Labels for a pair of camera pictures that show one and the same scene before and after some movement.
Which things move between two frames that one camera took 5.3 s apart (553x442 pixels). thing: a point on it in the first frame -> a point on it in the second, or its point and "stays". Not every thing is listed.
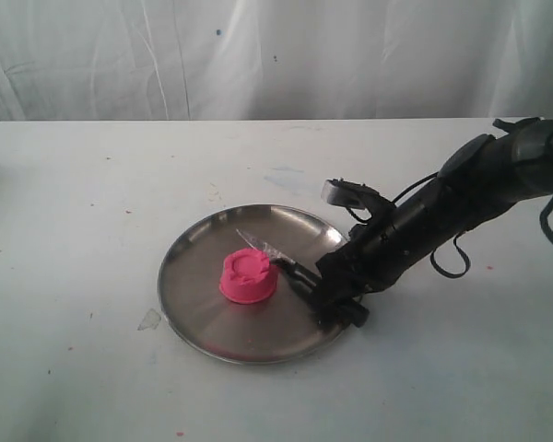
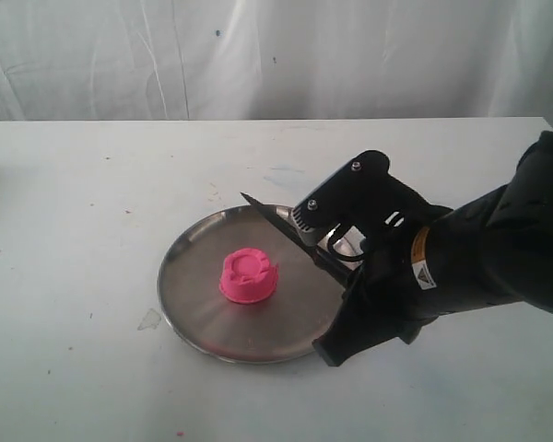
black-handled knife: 276,257 -> 326,263
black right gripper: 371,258 -> 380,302
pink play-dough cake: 248,276 stays
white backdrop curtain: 233,60 stays
